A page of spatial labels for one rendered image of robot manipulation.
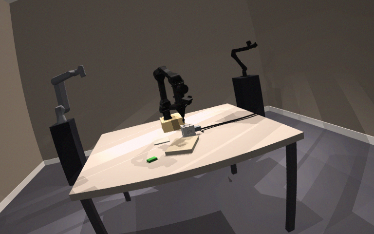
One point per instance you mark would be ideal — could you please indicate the small green block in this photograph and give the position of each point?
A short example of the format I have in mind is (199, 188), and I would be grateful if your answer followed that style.
(152, 159)

